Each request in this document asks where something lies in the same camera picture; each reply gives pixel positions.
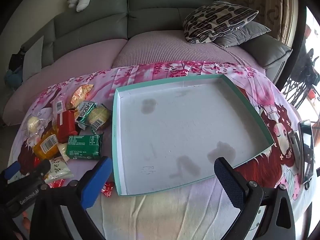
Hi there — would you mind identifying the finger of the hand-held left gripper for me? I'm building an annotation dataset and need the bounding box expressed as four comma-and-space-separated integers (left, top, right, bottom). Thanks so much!
7, 159, 52, 188
0, 161, 21, 181

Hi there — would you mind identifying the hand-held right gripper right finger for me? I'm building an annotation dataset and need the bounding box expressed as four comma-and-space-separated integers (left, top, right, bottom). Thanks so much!
214, 156, 297, 240

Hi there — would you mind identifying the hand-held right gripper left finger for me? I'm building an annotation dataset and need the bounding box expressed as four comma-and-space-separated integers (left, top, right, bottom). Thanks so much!
31, 156, 113, 240

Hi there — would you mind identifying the white rice cracker packet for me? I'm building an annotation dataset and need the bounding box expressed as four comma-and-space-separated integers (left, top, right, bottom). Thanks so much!
44, 156, 74, 183

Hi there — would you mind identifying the amber snack packet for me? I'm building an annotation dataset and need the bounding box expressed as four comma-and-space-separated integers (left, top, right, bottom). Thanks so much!
32, 127, 63, 159

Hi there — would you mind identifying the white pudding cup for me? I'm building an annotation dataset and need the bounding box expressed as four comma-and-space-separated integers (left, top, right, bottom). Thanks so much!
57, 142, 70, 162

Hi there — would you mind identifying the dark green snack packet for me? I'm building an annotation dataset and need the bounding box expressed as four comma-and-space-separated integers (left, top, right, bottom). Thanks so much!
65, 133, 104, 160

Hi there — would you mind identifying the clear bun packet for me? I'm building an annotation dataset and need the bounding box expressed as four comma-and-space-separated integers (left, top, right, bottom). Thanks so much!
24, 115, 48, 139

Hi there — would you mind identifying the red white-striped snack packet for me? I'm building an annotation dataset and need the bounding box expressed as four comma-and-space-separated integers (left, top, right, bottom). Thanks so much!
56, 110, 80, 144

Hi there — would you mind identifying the clear green-edged cookie packet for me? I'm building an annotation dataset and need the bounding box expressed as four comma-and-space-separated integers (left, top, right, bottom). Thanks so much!
86, 104, 112, 132

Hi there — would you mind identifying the teal-edged white cardboard box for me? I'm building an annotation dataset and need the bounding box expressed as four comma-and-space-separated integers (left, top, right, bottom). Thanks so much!
112, 74, 275, 197

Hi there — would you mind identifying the green white snack packet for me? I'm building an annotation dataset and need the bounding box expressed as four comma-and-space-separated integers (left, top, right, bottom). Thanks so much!
75, 101, 97, 130

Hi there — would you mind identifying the small red wrapper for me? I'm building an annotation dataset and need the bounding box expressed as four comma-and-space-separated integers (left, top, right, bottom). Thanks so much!
101, 181, 115, 198

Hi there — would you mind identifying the pink snack packet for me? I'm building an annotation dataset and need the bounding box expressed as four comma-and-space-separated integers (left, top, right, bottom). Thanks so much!
51, 99, 68, 125

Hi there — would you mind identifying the grey metal stand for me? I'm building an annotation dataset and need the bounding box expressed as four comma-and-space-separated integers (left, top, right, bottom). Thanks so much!
287, 130, 302, 160

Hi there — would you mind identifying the black smartphone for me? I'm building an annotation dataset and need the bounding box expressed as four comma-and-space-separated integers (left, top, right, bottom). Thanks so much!
297, 119, 315, 184

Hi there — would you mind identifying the beige orange snack packet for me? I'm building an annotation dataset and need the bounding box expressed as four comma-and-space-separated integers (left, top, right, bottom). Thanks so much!
70, 84, 94, 109

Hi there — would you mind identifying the pile of dark clothes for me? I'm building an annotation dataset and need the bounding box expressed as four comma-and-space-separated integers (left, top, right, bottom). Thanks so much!
9, 47, 27, 70

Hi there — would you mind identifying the white pillow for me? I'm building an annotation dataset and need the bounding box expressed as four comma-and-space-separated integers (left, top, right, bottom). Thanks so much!
22, 35, 44, 80

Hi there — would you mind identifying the lilac sofa seat cover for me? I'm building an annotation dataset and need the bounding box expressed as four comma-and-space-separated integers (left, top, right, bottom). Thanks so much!
2, 39, 127, 125
112, 29, 265, 72

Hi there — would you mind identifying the pink printed blanket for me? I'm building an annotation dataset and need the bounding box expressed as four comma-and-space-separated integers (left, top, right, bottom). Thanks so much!
7, 60, 318, 240

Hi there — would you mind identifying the black metal chair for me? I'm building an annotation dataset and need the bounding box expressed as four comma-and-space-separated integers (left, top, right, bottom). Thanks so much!
282, 47, 320, 108

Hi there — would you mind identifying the plain grey pillow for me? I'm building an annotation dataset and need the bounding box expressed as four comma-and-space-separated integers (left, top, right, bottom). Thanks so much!
214, 21, 272, 48

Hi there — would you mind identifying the black beige patterned pillow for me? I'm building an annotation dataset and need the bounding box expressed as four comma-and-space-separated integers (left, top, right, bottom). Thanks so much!
182, 1, 259, 44

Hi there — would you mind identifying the grey-green leather sofa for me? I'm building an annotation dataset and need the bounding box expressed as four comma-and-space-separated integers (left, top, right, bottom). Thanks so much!
1, 0, 293, 128

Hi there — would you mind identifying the beige patterned curtain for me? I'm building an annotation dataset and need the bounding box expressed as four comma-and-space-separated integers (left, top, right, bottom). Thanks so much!
230, 0, 299, 48

